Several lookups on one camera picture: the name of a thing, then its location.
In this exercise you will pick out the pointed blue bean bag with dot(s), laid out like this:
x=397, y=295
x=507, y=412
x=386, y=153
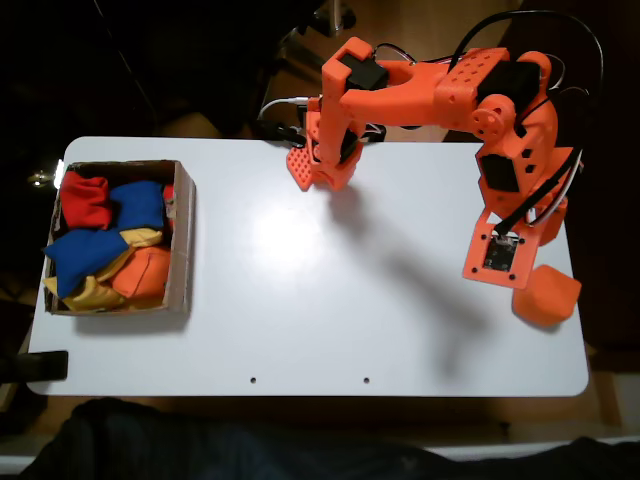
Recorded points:
x=80, y=255

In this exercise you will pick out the yellow bean bag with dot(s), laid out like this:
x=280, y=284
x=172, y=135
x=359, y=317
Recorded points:
x=95, y=299
x=145, y=237

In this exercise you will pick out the square blue bean bag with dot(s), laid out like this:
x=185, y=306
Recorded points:
x=137, y=205

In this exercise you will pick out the black glossy clamp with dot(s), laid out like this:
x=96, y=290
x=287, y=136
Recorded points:
x=285, y=134

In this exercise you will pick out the metal chair base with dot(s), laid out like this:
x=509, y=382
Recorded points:
x=300, y=50

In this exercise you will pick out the black flat table clamp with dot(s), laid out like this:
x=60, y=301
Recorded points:
x=40, y=365

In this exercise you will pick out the cardboard box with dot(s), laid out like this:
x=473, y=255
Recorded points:
x=182, y=240

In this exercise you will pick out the orange camera mount with camera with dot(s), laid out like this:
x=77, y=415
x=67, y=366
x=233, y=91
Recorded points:
x=480, y=260

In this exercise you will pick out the orange bean bag black stitching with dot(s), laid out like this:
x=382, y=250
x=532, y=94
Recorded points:
x=142, y=272

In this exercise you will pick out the large red bean bag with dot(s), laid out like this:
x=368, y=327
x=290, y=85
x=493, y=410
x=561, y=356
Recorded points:
x=85, y=200

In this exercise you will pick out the person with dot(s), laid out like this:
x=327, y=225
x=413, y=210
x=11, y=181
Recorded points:
x=200, y=445

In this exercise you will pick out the large orange bean bag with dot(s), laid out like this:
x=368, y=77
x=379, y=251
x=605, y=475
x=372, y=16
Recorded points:
x=545, y=300

